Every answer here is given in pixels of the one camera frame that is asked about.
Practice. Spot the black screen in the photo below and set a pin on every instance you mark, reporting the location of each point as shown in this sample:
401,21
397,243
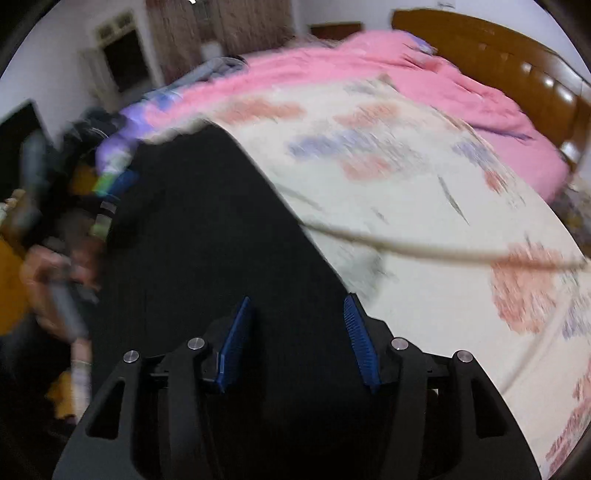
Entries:
18,138

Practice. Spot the floral bed sheet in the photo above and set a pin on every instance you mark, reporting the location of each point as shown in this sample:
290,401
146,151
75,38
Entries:
415,207

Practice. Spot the brown patterned curtain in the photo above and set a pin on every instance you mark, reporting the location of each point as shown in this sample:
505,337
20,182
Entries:
184,37

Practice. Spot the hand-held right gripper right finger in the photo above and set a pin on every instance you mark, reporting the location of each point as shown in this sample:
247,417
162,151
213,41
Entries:
362,348

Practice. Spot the pink quilt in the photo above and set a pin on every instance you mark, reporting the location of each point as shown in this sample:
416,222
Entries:
461,87

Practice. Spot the person's left hand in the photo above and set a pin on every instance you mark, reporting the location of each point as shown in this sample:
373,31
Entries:
39,272

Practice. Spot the black pants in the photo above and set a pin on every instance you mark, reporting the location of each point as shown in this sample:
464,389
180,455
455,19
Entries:
207,230

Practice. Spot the dark wooden nightstand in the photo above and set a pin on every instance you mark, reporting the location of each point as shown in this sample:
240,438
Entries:
334,31

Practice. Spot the person's left forearm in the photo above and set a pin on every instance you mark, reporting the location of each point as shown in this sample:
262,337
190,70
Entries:
27,369

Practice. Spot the purple cloth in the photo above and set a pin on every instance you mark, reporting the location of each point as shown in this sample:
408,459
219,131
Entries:
122,124

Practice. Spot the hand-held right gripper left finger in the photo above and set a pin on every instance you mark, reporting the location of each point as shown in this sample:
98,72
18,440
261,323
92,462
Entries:
235,344

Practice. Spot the wooden headboard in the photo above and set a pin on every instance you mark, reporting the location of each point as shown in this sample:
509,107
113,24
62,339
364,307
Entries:
485,41

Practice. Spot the grey patterned cloth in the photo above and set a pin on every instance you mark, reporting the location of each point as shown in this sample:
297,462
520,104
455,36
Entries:
577,207

